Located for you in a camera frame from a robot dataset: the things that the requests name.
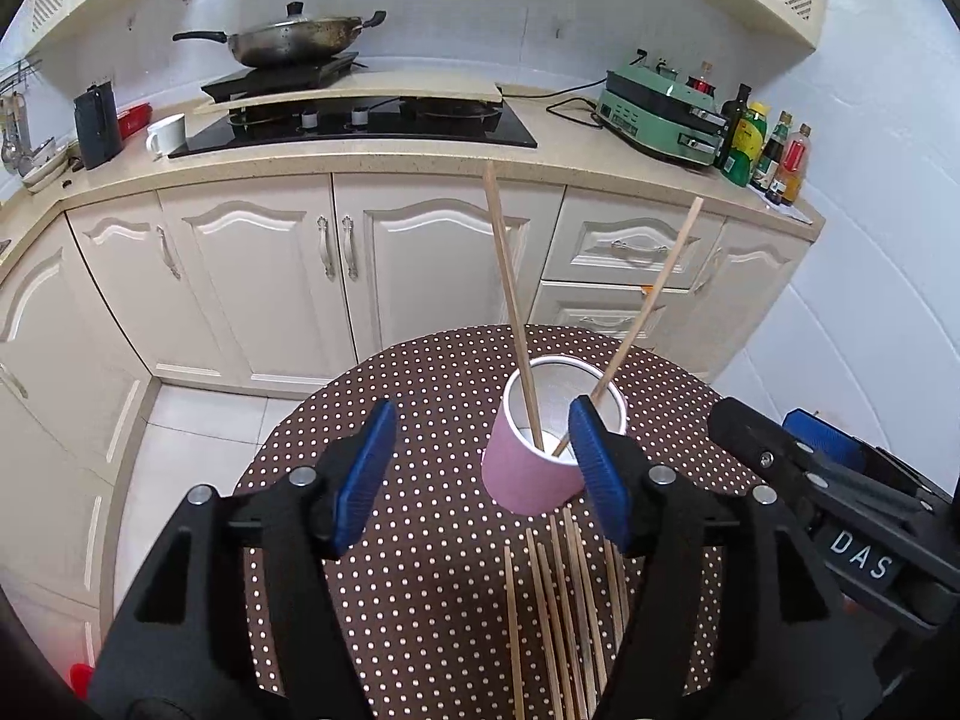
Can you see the pink paper cup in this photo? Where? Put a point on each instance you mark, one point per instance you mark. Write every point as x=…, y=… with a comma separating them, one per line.
x=517, y=472

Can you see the red sauce bottle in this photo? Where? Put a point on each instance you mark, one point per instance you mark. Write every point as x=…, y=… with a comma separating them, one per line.
x=793, y=165

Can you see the metal utensil rack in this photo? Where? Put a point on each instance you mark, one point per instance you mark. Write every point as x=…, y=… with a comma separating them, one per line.
x=15, y=127

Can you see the dark olive oil bottle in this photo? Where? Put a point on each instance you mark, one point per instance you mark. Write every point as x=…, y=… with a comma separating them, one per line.
x=735, y=127

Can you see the black induction cooker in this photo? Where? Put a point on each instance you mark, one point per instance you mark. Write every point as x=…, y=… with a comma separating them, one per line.
x=277, y=79

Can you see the red plastic object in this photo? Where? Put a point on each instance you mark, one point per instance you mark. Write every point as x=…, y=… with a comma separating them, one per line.
x=81, y=679

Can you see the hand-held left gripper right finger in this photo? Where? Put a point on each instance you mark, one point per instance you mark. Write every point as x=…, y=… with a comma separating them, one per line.
x=596, y=465

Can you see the green electric grill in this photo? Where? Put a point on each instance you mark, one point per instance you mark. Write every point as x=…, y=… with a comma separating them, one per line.
x=645, y=109

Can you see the beige stone countertop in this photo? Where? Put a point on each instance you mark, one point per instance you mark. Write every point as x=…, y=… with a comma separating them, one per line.
x=570, y=157

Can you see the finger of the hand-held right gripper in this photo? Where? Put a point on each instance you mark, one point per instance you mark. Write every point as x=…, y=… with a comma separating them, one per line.
x=821, y=435
x=757, y=450

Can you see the yellow cap green bottle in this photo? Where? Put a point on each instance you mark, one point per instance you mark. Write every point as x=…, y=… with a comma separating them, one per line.
x=746, y=150

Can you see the dark soy sauce bottle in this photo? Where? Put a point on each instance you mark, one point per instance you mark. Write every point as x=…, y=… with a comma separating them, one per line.
x=771, y=154

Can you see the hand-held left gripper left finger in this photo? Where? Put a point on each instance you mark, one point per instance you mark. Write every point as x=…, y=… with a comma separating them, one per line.
x=367, y=472

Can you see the white mug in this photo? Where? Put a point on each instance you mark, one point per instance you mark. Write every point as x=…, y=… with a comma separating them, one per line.
x=169, y=136

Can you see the steel wok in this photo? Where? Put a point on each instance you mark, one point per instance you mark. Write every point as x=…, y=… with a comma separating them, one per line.
x=292, y=45

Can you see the light wooden board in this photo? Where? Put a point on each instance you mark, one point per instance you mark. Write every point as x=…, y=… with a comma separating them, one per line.
x=420, y=86

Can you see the white dish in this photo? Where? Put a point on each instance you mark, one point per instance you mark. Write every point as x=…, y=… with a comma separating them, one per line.
x=45, y=172

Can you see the black rectangular container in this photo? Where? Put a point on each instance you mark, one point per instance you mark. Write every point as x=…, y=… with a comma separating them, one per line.
x=97, y=127

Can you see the glass wok lid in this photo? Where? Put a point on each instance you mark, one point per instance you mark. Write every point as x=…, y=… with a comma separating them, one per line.
x=296, y=21

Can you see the black glass gas hob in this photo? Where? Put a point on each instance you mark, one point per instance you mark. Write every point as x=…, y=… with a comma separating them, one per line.
x=337, y=136

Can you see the light wooden chopstick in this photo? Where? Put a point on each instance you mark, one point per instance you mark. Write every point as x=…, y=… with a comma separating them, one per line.
x=504, y=270
x=660, y=277

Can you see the white paper sheet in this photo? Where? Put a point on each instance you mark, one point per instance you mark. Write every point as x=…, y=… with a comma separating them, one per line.
x=795, y=211

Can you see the pile of wooden chopsticks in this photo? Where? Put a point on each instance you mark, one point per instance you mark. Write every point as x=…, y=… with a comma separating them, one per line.
x=570, y=615

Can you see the cream kitchen base cabinet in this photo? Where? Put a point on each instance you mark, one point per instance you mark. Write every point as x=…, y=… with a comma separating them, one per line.
x=262, y=277

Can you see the brown polka dot tablecloth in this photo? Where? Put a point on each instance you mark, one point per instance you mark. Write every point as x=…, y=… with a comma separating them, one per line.
x=420, y=405

